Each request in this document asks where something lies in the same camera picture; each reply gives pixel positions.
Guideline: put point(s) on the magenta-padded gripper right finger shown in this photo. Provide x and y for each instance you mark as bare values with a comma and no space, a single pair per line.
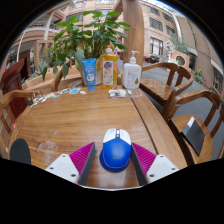
161,166

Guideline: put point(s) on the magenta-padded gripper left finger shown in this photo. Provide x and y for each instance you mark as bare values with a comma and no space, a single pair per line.
61,166

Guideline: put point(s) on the blue and white computer mouse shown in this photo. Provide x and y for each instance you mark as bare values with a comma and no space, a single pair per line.
116,150

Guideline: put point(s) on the black round mouse pad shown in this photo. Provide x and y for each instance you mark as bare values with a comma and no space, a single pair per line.
20,151

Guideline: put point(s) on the black notebook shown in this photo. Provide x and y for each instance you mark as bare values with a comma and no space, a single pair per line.
193,135

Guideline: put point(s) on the round-back wooden armchair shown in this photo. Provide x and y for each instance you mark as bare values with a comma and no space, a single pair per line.
13,95
58,80
186,126
156,88

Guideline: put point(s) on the black key fob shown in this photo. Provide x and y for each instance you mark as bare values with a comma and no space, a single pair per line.
31,102

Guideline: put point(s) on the small blue card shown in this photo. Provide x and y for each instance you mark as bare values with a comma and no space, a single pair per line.
74,90

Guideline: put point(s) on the clear plastic packet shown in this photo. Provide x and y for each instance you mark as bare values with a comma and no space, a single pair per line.
117,93

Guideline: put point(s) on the blue squeeze tube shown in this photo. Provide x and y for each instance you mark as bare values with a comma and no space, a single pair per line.
89,75

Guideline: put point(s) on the white pump bottle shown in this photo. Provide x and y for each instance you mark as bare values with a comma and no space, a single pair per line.
132,75

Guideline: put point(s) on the yellow flowering potted plant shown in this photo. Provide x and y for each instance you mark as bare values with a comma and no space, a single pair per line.
198,76

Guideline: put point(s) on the spiky agave plant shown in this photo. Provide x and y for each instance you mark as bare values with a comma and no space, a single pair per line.
41,68

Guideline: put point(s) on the yellow liquid soap bottle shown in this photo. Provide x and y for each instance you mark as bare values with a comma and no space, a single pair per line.
109,71

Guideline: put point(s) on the white sculpture on plinth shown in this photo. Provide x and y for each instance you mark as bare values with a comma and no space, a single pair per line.
170,50

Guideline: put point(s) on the green plant in white pot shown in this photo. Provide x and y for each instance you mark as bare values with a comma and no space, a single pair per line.
85,36

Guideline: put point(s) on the dark red wooden pedestal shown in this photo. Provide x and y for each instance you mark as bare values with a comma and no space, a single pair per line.
13,76

